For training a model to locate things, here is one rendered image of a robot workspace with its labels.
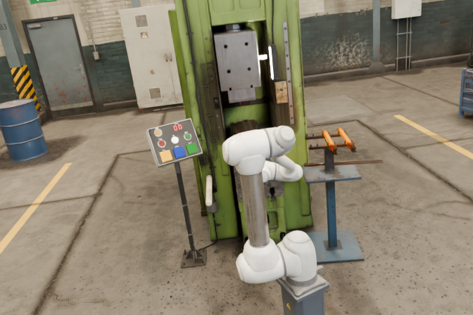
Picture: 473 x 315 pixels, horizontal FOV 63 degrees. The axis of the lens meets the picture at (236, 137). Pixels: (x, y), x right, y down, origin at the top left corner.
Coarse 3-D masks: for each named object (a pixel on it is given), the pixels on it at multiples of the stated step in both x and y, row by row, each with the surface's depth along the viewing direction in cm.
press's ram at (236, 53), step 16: (240, 32) 276; (224, 48) 275; (240, 48) 275; (256, 48) 276; (224, 64) 278; (240, 64) 279; (256, 64) 280; (224, 80) 282; (240, 80) 283; (256, 80) 284
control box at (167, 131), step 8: (184, 120) 285; (152, 128) 275; (160, 128) 277; (168, 128) 279; (176, 128) 281; (184, 128) 284; (192, 128) 286; (152, 136) 274; (160, 136) 276; (168, 136) 278; (176, 136) 280; (184, 136) 282; (192, 136) 284; (152, 144) 272; (168, 144) 276; (176, 144) 278; (184, 144) 281; (152, 152) 277; (184, 152) 279; (200, 152) 283; (160, 160) 271; (176, 160) 275
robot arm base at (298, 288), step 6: (318, 270) 198; (318, 276) 195; (288, 282) 193; (294, 282) 189; (300, 282) 188; (306, 282) 188; (312, 282) 189; (318, 282) 191; (324, 282) 192; (294, 288) 189; (300, 288) 188; (306, 288) 188; (312, 288) 189; (294, 294) 187; (300, 294) 186
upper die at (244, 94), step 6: (234, 90) 285; (240, 90) 285; (246, 90) 286; (252, 90) 286; (228, 96) 299; (234, 96) 287; (240, 96) 287; (246, 96) 287; (252, 96) 288; (234, 102) 288
